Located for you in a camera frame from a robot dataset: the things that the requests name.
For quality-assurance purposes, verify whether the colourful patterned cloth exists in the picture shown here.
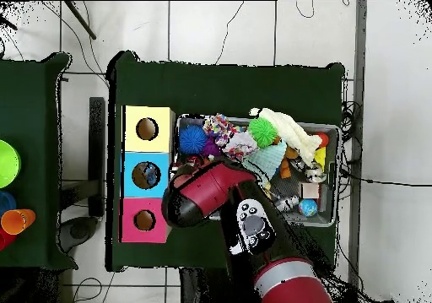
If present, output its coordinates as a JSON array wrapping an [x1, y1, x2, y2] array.
[[222, 131, 260, 163], [202, 113, 237, 139]]

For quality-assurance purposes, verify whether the blue spiky ball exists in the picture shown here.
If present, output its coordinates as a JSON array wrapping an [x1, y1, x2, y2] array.
[[178, 125, 209, 156]]

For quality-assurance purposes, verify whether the mint green cloth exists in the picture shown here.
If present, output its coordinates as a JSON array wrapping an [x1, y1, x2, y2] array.
[[241, 143, 289, 182]]

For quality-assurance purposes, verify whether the wooden box with three holes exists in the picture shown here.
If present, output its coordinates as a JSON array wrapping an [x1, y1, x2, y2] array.
[[120, 105, 178, 245]]

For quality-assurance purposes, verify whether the shallow clear mesh bin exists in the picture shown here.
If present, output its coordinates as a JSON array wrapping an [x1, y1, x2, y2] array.
[[171, 115, 341, 229]]

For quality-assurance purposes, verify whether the purple spiky ball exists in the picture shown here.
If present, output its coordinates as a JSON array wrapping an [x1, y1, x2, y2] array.
[[201, 137, 223, 158]]

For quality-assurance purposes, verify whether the green spiky ball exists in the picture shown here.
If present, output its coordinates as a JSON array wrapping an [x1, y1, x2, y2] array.
[[247, 117, 278, 149]]

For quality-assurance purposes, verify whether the orange bear toy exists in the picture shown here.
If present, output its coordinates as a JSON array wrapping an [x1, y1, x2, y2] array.
[[278, 146, 300, 180]]

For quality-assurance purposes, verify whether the pale yellow cloth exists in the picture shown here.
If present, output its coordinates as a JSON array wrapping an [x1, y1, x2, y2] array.
[[248, 106, 324, 168]]

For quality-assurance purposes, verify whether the small wooden cube block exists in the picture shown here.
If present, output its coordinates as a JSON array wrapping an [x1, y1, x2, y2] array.
[[300, 181, 321, 200]]

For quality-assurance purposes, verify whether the round silver tin can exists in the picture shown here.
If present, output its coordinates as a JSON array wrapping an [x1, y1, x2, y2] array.
[[305, 165, 327, 183]]

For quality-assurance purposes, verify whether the small blue globe ball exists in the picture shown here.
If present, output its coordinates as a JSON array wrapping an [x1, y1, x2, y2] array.
[[299, 197, 319, 219]]

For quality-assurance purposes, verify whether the small red ball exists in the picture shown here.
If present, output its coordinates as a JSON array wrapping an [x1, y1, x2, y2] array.
[[314, 131, 332, 149]]

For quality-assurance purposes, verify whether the side table with green cloth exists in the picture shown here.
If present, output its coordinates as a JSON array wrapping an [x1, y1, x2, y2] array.
[[0, 51, 73, 270]]

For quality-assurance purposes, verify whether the orange round object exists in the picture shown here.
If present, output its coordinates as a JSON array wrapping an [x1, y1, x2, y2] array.
[[0, 208, 37, 236]]

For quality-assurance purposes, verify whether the green bowl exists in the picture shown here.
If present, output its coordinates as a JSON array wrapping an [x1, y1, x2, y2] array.
[[0, 139, 22, 189]]

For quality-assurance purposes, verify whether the small blue cup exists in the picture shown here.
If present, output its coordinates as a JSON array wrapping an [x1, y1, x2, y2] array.
[[0, 189, 18, 216]]

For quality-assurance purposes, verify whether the red round object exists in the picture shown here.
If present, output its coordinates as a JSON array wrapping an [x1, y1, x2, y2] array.
[[0, 227, 18, 252]]

